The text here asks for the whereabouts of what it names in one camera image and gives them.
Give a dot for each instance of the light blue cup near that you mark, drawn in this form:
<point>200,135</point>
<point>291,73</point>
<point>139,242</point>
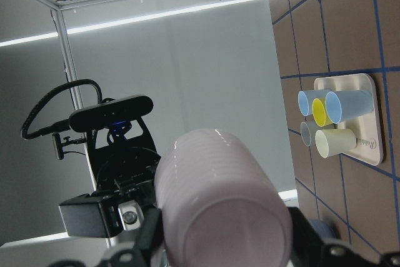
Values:
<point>346,105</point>

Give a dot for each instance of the yellow plastic cup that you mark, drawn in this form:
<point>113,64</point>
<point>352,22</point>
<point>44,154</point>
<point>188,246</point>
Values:
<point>320,113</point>

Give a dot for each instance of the grey plastic cup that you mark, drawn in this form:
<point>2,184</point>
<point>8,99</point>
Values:
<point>308,130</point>

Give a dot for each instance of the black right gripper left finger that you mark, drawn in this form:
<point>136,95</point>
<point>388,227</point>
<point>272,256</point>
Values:
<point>146,250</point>

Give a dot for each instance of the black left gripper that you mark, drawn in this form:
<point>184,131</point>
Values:
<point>124,172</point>

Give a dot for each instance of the cream plastic tray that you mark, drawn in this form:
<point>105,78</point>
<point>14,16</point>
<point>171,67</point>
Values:
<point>367,128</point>

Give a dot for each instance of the pale green white cup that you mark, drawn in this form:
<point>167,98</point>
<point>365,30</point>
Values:
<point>330,142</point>

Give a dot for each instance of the pink plastic cup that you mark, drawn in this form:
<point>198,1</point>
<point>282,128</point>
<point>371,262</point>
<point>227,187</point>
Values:
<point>219,208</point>

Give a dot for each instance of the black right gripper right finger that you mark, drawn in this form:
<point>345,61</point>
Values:
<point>309,249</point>

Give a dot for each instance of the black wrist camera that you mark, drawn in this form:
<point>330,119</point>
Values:
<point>105,114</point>

